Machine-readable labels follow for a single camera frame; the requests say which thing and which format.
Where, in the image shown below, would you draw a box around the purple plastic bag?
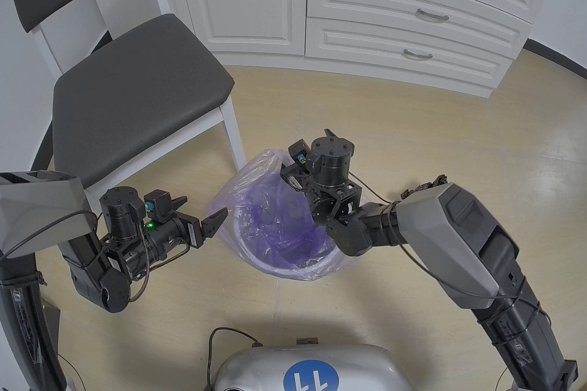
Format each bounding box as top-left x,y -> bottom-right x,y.
205,148 -> 345,284

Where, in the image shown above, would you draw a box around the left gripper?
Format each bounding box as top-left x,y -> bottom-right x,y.
137,195 -> 229,265

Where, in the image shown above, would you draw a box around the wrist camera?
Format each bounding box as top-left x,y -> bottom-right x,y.
287,139 -> 313,166
143,191 -> 173,222

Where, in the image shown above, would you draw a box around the black plastic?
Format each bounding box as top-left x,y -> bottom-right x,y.
400,173 -> 449,199

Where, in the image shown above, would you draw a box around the white chair grey cushions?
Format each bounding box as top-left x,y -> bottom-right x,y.
11,0 -> 246,197

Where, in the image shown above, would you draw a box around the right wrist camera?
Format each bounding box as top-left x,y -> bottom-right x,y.
287,139 -> 313,166

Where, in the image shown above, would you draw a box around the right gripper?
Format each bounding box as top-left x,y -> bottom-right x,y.
281,162 -> 318,195

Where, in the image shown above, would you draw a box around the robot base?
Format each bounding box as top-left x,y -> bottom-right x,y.
216,338 -> 412,391

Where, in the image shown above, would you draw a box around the white trash bin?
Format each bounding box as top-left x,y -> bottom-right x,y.
233,192 -> 344,282

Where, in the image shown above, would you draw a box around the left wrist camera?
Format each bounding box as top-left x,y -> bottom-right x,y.
143,191 -> 173,222

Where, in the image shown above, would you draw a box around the black cable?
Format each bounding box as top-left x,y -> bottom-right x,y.
207,327 -> 263,391

